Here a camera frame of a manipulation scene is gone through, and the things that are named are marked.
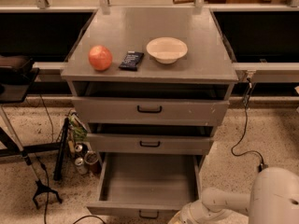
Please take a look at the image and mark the red apple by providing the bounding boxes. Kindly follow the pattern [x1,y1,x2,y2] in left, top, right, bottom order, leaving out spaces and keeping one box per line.
[88,46,112,71]

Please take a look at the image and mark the black tripod stand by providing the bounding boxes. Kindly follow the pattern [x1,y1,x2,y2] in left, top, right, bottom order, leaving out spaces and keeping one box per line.
[0,106,63,208]

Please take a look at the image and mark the black floor cable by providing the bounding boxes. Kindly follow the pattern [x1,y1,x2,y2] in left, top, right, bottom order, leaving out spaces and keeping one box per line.
[72,214,107,224]

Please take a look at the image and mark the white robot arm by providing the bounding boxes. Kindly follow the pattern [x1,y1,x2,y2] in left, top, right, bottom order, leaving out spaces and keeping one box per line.
[167,167,299,224]

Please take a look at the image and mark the black power cable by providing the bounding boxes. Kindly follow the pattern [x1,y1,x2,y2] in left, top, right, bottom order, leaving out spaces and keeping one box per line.
[230,77,265,167]

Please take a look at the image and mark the grey middle drawer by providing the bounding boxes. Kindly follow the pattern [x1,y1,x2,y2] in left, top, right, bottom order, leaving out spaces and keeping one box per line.
[87,133,213,155]

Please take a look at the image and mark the grey bottom drawer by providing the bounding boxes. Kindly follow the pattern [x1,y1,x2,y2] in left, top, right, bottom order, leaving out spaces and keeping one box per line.
[87,153,202,219]

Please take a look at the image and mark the black power adapter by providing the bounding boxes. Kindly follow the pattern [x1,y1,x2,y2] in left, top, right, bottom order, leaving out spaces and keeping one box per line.
[257,163,268,173]

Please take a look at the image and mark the silver can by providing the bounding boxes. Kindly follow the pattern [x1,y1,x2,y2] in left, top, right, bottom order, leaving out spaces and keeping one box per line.
[75,157,88,175]
[75,144,83,154]

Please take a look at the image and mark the silver can lower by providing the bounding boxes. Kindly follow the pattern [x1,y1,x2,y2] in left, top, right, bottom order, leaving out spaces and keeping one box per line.
[75,157,88,175]

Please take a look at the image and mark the white bowl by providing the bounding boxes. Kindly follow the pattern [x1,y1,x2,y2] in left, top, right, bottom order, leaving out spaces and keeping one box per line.
[146,37,188,64]

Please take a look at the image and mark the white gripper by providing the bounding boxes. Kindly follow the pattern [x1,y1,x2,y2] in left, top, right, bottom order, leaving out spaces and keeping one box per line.
[167,199,232,224]

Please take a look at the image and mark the silver can upper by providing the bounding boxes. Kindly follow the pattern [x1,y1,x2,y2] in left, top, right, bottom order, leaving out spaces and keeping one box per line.
[75,144,83,154]

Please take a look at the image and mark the black folded stand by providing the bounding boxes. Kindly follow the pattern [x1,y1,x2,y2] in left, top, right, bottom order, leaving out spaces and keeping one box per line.
[53,118,69,181]

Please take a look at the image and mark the brown round tin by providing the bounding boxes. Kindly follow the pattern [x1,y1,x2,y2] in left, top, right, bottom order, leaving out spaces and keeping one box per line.
[84,151,101,174]

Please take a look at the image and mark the dark blue snack bar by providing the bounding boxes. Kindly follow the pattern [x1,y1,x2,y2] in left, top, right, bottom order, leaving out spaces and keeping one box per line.
[119,51,144,71]

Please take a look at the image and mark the black padded seat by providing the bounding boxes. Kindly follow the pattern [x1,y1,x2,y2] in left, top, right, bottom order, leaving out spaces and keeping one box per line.
[0,55,39,105]

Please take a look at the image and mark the green snack bag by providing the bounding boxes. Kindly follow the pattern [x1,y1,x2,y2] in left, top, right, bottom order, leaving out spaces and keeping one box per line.
[67,110,88,142]

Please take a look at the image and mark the grey drawer cabinet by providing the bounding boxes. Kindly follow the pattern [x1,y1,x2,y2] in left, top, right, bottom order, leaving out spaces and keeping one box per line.
[60,6,239,161]

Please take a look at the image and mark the grey top drawer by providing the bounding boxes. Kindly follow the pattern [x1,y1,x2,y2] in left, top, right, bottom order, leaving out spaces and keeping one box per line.
[72,97,229,126]

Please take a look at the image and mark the grey drawer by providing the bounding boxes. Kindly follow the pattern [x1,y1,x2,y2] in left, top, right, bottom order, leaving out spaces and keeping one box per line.
[72,97,229,126]
[87,153,202,219]
[87,133,213,155]

